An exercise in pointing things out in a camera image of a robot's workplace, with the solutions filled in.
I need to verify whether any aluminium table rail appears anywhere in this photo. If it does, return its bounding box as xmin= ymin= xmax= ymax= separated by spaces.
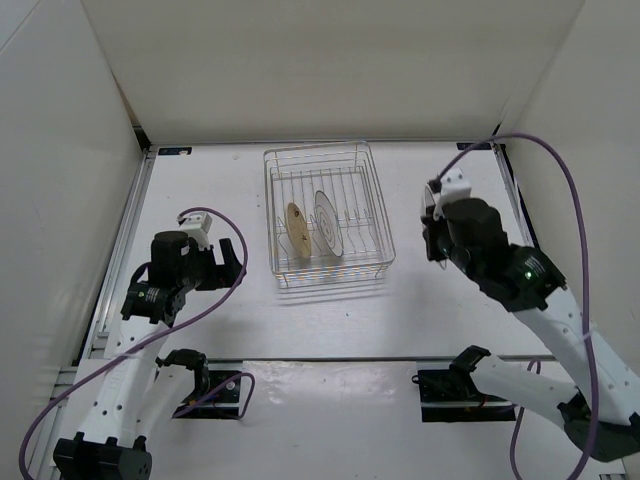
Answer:
xmin=51 ymin=148 xmax=155 ymax=398

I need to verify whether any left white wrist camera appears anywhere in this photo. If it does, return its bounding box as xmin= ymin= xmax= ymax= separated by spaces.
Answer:
xmin=177 ymin=211 xmax=212 ymax=250

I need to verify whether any beige patterned plate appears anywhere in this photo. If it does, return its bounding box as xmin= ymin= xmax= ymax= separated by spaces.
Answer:
xmin=285 ymin=202 xmax=312 ymax=258

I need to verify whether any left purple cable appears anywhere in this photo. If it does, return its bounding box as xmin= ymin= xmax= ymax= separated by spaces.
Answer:
xmin=18 ymin=207 xmax=256 ymax=476

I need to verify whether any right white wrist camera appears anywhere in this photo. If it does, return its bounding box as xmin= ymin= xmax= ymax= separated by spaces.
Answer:
xmin=433 ymin=168 xmax=472 ymax=220

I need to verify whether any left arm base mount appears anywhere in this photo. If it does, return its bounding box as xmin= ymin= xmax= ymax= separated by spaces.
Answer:
xmin=155 ymin=349 xmax=242 ymax=420

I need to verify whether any white plate teal rim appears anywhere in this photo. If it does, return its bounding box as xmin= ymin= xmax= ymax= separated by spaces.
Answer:
xmin=420 ymin=186 xmax=449 ymax=270

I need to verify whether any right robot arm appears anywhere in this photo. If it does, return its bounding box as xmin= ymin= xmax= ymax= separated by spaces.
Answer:
xmin=421 ymin=198 xmax=639 ymax=462

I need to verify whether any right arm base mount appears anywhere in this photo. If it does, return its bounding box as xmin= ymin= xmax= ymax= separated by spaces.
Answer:
xmin=411 ymin=345 xmax=516 ymax=423

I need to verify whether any silver wire dish rack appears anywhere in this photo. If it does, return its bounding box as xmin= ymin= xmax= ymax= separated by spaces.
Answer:
xmin=263 ymin=141 xmax=396 ymax=288

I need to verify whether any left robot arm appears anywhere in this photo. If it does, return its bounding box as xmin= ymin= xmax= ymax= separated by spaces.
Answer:
xmin=53 ymin=230 xmax=246 ymax=479

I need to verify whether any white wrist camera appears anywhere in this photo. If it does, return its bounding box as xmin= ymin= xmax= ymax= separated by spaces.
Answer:
xmin=433 ymin=168 xmax=472 ymax=220
xmin=177 ymin=211 xmax=212 ymax=250

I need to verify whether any white plate middle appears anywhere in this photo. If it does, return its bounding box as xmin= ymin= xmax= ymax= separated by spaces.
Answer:
xmin=314 ymin=190 xmax=344 ymax=257

